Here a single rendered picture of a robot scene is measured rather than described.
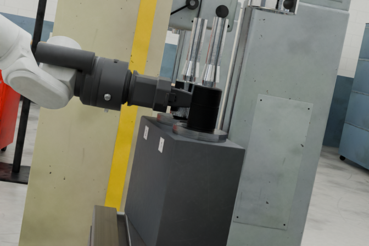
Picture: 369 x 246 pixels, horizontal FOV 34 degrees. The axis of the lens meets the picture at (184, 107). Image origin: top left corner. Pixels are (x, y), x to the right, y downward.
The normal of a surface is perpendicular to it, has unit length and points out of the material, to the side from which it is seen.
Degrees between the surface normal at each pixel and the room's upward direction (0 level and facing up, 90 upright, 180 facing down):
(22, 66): 89
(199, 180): 90
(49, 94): 139
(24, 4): 90
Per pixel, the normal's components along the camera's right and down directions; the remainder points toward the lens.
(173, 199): 0.30, 0.15
